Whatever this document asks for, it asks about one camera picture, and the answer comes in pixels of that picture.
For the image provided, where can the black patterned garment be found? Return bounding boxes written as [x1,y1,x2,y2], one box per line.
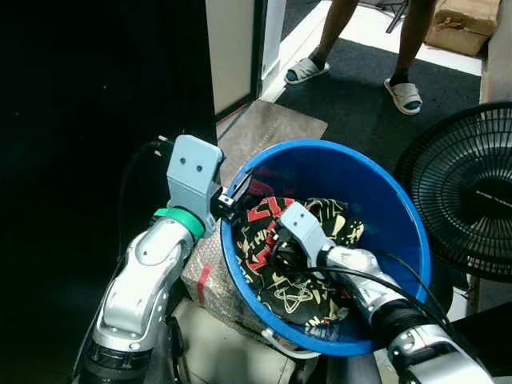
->
[239,195,366,326]

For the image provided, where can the grey floor mat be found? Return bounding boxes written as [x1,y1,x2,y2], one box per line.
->
[217,99,330,166]

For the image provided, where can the white wrapped package red tape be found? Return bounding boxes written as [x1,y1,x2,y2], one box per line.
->
[181,231,282,338]

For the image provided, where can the blue plastic bucket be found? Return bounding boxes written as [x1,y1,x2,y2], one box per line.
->
[219,138,434,358]

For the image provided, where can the beige door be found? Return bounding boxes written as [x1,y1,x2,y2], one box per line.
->
[205,0,266,122]

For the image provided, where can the black electric fan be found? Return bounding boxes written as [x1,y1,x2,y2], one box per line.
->
[394,102,512,283]

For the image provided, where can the person in red shirt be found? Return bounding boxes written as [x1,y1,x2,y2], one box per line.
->
[283,0,438,118]

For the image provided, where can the brown cardboard box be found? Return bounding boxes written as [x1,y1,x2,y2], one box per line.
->
[423,0,502,58]

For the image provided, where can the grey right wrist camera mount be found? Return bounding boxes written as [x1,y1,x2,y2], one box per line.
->
[275,201,330,258]

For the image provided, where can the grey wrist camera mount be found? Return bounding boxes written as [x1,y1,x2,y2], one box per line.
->
[166,134,226,238]
[275,201,330,258]

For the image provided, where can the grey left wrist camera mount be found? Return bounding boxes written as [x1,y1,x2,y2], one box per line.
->
[166,134,226,238]

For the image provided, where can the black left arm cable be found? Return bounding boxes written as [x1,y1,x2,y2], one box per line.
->
[116,136,175,257]

